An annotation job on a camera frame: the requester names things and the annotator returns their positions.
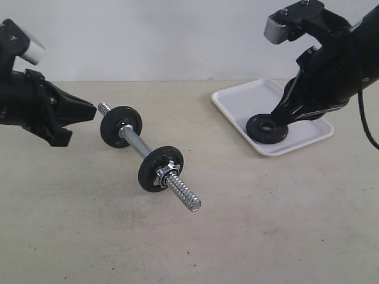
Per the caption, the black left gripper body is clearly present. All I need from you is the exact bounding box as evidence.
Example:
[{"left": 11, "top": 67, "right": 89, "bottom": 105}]
[{"left": 11, "top": 69, "right": 56, "bottom": 136}]

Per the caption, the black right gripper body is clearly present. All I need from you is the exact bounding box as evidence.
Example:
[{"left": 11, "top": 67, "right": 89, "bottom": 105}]
[{"left": 291, "top": 44, "right": 349, "bottom": 104}]

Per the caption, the black weight plate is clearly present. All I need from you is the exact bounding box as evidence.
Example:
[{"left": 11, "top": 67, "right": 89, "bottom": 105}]
[
  {"left": 245, "top": 114, "right": 289, "bottom": 144},
  {"left": 138, "top": 146, "right": 184, "bottom": 192},
  {"left": 98, "top": 102, "right": 143, "bottom": 149}
]

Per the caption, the chrome star collar nut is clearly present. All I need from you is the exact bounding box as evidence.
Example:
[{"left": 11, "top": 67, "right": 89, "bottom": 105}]
[{"left": 153, "top": 161, "right": 177, "bottom": 188}]

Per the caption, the chrome threaded dumbbell bar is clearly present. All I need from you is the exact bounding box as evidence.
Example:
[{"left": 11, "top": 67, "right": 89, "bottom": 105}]
[{"left": 97, "top": 102, "right": 202, "bottom": 214}]

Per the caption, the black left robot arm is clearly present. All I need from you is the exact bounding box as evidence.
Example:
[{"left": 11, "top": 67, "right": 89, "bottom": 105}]
[{"left": 1, "top": 69, "right": 97, "bottom": 147}]

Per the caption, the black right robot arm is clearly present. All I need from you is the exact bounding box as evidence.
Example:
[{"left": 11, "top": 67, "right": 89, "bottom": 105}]
[{"left": 264, "top": 1, "right": 378, "bottom": 126}]

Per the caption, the white rectangular plastic tray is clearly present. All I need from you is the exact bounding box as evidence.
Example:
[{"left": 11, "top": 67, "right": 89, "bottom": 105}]
[{"left": 211, "top": 79, "right": 334, "bottom": 157}]

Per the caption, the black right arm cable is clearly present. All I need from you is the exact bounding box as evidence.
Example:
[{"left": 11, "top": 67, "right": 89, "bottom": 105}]
[{"left": 346, "top": 29, "right": 379, "bottom": 149}]

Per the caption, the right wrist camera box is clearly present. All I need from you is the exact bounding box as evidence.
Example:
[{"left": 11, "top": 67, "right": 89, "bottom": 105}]
[{"left": 264, "top": 1, "right": 325, "bottom": 45}]

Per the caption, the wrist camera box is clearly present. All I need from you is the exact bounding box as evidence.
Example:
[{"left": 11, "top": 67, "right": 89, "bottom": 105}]
[
  {"left": 264, "top": 1, "right": 325, "bottom": 45},
  {"left": 1, "top": 18, "right": 45, "bottom": 65}
]

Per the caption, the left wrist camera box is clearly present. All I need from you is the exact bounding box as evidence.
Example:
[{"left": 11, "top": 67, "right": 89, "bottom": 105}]
[{"left": 1, "top": 18, "right": 45, "bottom": 65}]

